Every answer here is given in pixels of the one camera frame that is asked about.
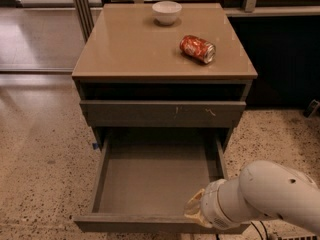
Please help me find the grey drawer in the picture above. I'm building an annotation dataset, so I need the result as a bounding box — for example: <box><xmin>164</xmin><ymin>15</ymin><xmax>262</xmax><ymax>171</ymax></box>
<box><xmin>73</xmin><ymin>137</ymin><xmax>252</xmax><ymax>235</ymax></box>
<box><xmin>80</xmin><ymin>100</ymin><xmax>246</xmax><ymax>128</ymax></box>

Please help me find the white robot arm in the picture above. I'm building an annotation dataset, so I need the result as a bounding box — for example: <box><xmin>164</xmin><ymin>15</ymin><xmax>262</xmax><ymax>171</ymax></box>
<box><xmin>184</xmin><ymin>160</ymin><xmax>320</xmax><ymax>236</ymax></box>

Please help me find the grey top drawer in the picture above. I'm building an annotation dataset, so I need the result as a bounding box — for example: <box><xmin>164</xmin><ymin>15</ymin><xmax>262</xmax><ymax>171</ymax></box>
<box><xmin>80</xmin><ymin>100</ymin><xmax>246</xmax><ymax>128</ymax></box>

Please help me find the grey-brown drawer cabinet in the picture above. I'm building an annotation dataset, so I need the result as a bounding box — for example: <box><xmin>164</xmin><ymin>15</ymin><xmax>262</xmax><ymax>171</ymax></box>
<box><xmin>72</xmin><ymin>3</ymin><xmax>257</xmax><ymax>146</ymax></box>

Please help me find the white floor power strip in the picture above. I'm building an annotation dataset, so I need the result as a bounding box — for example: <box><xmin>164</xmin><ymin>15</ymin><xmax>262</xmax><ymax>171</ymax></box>
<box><xmin>268</xmin><ymin>233</ymin><xmax>320</xmax><ymax>240</ymax></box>

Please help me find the blue tape piece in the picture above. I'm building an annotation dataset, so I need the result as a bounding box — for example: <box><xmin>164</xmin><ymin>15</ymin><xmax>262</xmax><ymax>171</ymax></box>
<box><xmin>92</xmin><ymin>143</ymin><xmax>99</xmax><ymax>150</ymax></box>

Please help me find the small black floor device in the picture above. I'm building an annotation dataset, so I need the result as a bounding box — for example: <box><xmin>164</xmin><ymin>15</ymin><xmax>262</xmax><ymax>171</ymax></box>
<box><xmin>303</xmin><ymin>99</ymin><xmax>320</xmax><ymax>118</ymax></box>

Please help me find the red soda can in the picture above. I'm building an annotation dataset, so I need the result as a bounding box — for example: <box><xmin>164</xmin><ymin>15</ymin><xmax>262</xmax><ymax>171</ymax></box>
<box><xmin>179</xmin><ymin>35</ymin><xmax>216</xmax><ymax>64</ymax></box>

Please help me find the white ceramic bowl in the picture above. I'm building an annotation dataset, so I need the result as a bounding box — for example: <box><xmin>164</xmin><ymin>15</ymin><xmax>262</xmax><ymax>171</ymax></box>
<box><xmin>152</xmin><ymin>1</ymin><xmax>182</xmax><ymax>25</ymax></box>

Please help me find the black floor cable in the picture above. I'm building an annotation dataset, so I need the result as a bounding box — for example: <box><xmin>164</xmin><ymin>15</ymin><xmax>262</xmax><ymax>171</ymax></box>
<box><xmin>215</xmin><ymin>220</ymin><xmax>270</xmax><ymax>240</ymax></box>

